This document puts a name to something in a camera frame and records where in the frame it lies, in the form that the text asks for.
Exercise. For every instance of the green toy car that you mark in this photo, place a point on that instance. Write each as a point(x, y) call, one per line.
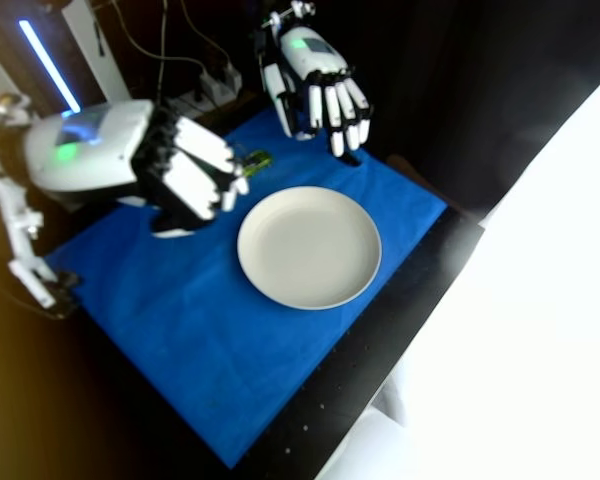
point(260, 161)

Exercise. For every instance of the white round plate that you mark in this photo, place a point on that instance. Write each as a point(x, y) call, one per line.
point(310, 250)

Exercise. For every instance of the white power strip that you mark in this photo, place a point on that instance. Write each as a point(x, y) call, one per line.
point(222, 82)

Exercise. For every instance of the white power adapter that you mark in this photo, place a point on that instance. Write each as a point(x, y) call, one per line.
point(190, 105)

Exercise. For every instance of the white upright panel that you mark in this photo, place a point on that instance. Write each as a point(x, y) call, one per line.
point(100, 55)

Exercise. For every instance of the blue white light strip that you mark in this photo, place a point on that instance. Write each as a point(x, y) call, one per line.
point(45, 60)

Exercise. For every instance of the blue table cloth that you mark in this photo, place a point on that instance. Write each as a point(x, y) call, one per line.
point(205, 360)

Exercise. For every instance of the white cloth sheet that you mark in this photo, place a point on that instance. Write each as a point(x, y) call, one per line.
point(480, 400)

